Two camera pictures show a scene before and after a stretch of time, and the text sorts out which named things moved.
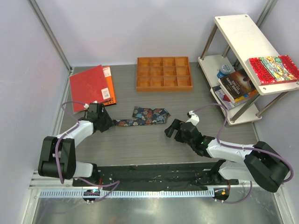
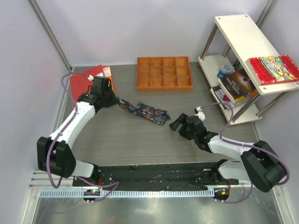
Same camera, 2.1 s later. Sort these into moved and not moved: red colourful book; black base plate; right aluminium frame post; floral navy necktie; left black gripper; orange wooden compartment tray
Moved: left black gripper; floral navy necktie
Not moved: red colourful book; orange wooden compartment tray; right aluminium frame post; black base plate
